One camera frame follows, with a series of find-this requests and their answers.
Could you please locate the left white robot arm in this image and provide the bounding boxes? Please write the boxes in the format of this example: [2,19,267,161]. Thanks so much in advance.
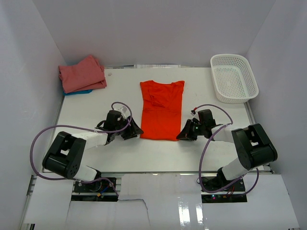
[42,108,143,191]

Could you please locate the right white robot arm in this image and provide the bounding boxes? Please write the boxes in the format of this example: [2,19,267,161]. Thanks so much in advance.
[177,109,278,193]

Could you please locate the papers at back edge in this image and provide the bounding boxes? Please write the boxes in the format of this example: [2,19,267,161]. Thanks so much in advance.
[106,64,189,69]

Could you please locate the folded blue t shirt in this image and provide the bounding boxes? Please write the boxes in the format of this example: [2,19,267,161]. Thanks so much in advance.
[63,90,93,96]

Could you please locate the folded pink t shirt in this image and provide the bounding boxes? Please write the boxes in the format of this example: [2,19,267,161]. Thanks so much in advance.
[59,55,107,93]

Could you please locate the orange t shirt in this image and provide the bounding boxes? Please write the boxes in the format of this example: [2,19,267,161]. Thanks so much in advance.
[140,80,185,141]

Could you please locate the white plastic basket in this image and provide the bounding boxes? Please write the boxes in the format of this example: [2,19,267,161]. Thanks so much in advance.
[210,54,259,104]

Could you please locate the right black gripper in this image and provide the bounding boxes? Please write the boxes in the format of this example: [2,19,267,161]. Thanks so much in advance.
[177,119,205,141]

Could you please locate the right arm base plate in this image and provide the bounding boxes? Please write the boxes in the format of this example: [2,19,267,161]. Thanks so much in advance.
[201,176,248,204]

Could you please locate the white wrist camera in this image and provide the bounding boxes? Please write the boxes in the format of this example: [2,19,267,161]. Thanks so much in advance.
[191,108,200,123]
[115,106,129,119]

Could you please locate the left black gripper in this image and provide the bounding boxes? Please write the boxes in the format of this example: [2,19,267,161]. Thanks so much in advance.
[114,115,143,140]

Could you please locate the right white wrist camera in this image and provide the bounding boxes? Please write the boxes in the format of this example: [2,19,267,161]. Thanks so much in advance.
[191,108,200,123]

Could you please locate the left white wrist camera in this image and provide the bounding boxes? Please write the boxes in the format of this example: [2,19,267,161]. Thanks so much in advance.
[115,106,129,119]

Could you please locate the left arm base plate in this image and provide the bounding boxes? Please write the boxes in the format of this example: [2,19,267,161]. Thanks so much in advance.
[71,177,118,202]

